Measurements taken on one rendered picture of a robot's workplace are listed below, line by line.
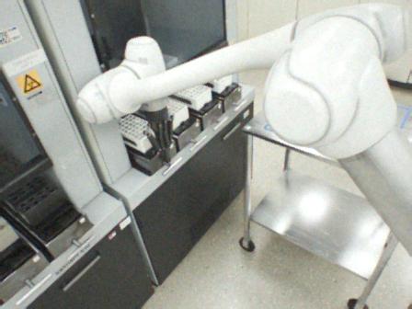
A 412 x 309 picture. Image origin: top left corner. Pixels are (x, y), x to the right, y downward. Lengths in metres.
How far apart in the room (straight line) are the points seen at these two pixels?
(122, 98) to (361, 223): 1.24
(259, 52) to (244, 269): 1.28
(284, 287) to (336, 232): 0.38
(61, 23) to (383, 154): 0.77
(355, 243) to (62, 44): 1.34
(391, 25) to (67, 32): 0.72
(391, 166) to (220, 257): 1.37
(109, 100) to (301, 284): 1.30
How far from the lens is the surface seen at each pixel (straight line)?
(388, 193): 0.56
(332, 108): 0.43
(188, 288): 1.74
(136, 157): 1.19
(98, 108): 0.83
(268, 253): 1.82
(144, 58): 0.92
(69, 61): 0.95
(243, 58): 0.73
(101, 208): 1.14
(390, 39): 0.61
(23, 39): 0.89
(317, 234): 1.58
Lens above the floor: 1.55
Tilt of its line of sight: 41 degrees down
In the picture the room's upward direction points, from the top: 6 degrees counter-clockwise
